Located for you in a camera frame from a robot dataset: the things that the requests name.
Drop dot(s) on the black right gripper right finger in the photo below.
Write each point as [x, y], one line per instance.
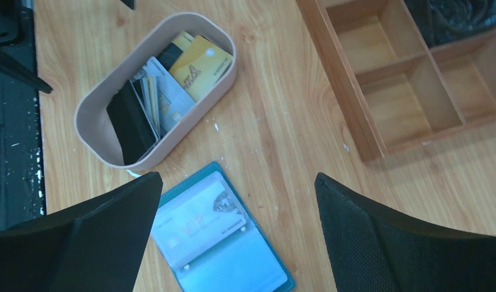
[372, 247]

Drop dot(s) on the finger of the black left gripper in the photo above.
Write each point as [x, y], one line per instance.
[13, 68]

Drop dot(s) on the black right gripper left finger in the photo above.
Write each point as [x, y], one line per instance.
[95, 245]

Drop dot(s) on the teal leather card holder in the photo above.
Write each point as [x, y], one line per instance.
[243, 261]

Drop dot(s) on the pink oval card tray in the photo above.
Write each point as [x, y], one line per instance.
[91, 121]

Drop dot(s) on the silver VIP card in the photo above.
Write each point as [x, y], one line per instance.
[199, 219]

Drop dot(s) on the black card in tray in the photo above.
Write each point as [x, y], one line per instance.
[133, 128]

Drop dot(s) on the yellow black credit card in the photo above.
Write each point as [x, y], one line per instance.
[200, 67]

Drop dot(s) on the small white paper scrap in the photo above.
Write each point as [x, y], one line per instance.
[133, 174]

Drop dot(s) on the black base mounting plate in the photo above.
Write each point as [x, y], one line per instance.
[22, 190]

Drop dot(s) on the wooden compartment tray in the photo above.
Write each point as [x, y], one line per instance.
[396, 92]

